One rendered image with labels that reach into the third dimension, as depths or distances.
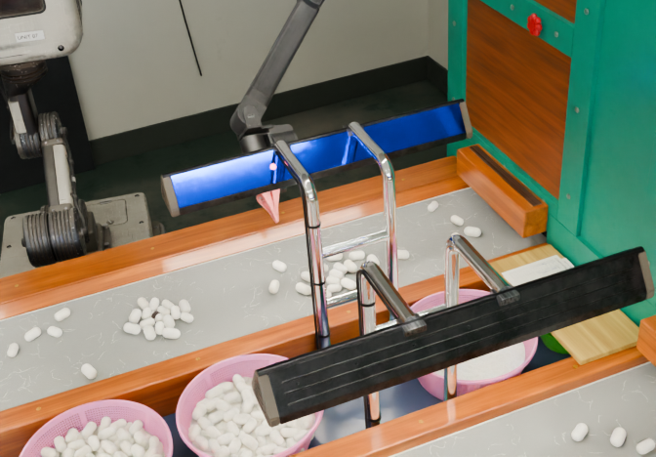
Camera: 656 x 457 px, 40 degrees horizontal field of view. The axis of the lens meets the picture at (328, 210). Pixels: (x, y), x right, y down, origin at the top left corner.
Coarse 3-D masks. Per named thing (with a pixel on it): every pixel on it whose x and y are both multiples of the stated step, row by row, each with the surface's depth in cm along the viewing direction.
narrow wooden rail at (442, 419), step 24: (600, 360) 167; (624, 360) 167; (648, 360) 169; (504, 384) 164; (528, 384) 163; (552, 384) 163; (576, 384) 164; (432, 408) 160; (456, 408) 160; (480, 408) 159; (504, 408) 160; (360, 432) 157; (384, 432) 156; (408, 432) 156; (432, 432) 156; (288, 456) 153; (312, 456) 153; (336, 456) 153; (360, 456) 152; (384, 456) 154
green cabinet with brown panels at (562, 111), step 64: (448, 0) 212; (512, 0) 185; (576, 0) 167; (640, 0) 150; (448, 64) 221; (512, 64) 195; (576, 64) 170; (640, 64) 154; (512, 128) 202; (576, 128) 176; (640, 128) 159; (576, 192) 182; (640, 192) 163
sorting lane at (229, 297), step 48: (288, 240) 209; (336, 240) 208; (432, 240) 206; (480, 240) 204; (528, 240) 203; (144, 288) 198; (192, 288) 197; (240, 288) 196; (288, 288) 195; (0, 336) 188; (48, 336) 187; (96, 336) 186; (144, 336) 185; (192, 336) 184; (240, 336) 183; (0, 384) 176; (48, 384) 175
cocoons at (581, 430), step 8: (584, 424) 156; (576, 432) 154; (584, 432) 155; (616, 432) 154; (624, 432) 154; (576, 440) 154; (616, 440) 152; (648, 440) 152; (640, 448) 151; (648, 448) 151
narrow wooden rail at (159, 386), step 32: (416, 288) 188; (480, 288) 190; (352, 320) 181; (384, 320) 184; (192, 352) 176; (224, 352) 176; (256, 352) 176; (288, 352) 179; (96, 384) 171; (128, 384) 170; (160, 384) 171; (0, 416) 166; (32, 416) 165; (0, 448) 164
